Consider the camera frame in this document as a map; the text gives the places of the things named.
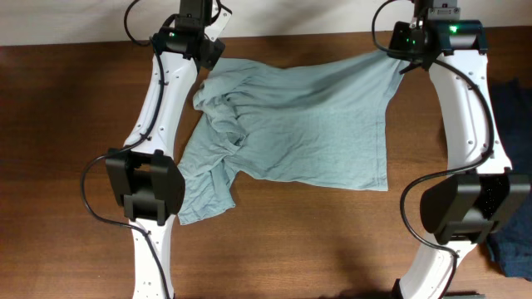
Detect light teal t-shirt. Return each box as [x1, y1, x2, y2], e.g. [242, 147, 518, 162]
[178, 51, 405, 225]

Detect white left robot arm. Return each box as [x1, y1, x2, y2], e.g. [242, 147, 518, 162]
[106, 2, 232, 298]

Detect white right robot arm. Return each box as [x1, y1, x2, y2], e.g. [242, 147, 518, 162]
[390, 19, 531, 299]

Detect dark blue folded garment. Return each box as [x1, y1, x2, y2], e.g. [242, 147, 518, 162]
[487, 79, 531, 282]

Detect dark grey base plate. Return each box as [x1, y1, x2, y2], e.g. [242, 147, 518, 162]
[442, 294, 487, 299]

